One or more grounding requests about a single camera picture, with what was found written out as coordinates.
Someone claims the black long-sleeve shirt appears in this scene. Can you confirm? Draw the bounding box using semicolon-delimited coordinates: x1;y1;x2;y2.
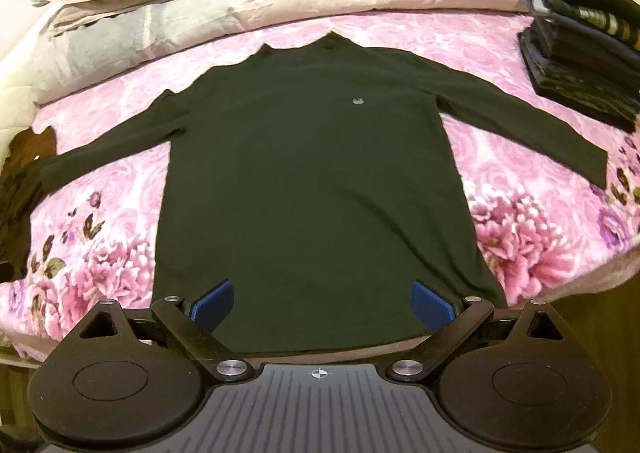
39;32;608;355

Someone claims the grey striped folded quilt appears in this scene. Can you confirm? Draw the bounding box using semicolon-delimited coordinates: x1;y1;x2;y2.
27;0;273;106

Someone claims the pink floral blanket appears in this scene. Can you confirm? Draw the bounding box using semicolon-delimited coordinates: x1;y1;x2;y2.
0;10;640;359

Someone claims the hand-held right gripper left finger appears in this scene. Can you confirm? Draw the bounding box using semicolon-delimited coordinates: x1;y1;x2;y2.
69;279;253;382

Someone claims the stack of folded dark clothes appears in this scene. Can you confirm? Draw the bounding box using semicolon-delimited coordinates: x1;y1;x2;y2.
517;0;640;132

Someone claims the dark brown garment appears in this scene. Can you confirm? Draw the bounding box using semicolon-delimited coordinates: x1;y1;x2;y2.
0;127;58;281

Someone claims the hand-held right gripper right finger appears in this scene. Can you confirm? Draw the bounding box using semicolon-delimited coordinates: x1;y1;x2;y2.
387;279;571;382

